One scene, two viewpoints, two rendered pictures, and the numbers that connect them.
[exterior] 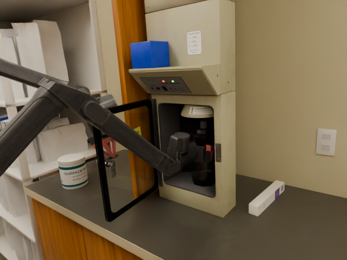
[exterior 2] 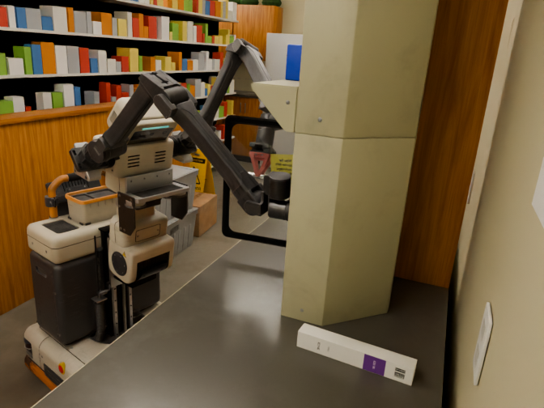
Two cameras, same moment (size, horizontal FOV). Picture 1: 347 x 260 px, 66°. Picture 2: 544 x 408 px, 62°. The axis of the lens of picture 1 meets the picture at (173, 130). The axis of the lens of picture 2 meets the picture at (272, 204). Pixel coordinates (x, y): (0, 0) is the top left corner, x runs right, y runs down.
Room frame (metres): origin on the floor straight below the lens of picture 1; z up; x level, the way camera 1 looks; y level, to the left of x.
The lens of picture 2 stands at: (0.54, -1.12, 1.58)
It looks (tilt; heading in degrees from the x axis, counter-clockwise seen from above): 19 degrees down; 72
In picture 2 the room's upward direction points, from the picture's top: 4 degrees clockwise
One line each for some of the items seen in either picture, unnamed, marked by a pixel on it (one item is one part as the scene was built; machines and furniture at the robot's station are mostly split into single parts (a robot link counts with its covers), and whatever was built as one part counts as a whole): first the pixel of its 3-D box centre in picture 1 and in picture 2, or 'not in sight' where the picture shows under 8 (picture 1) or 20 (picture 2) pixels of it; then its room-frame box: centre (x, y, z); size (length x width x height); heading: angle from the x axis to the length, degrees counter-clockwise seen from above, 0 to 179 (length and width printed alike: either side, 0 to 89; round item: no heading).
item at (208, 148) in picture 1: (206, 150); not in sight; (1.02, -0.12, 1.17); 0.09 x 0.07 x 0.07; 142
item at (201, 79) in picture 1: (172, 81); (295, 102); (0.96, -0.01, 1.46); 0.32 x 0.12 x 0.10; 51
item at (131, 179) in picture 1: (130, 156); (269, 184); (0.96, 0.17, 1.19); 0.30 x 0.01 x 0.40; 146
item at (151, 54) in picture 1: (150, 54); (309, 63); (1.02, 0.07, 1.56); 0.10 x 0.10 x 0.09; 51
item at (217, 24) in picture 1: (201, 110); (359, 163); (1.10, -0.12, 1.33); 0.32 x 0.25 x 0.77; 51
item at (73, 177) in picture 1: (73, 170); not in sight; (1.29, 0.53, 1.02); 0.13 x 0.13 x 0.15
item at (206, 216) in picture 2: not in sight; (193, 212); (1.09, 2.80, 0.14); 0.41 x 0.32 x 0.28; 57
